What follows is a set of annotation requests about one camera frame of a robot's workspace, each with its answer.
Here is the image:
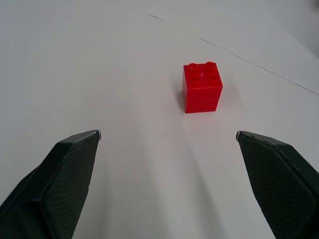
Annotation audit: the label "red toy brick stack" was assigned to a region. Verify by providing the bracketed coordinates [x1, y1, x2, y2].
[182, 61, 223, 114]

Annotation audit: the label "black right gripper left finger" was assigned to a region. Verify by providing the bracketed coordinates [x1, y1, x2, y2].
[0, 129, 102, 239]

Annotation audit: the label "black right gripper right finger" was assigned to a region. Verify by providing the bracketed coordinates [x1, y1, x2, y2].
[235, 130, 319, 239]

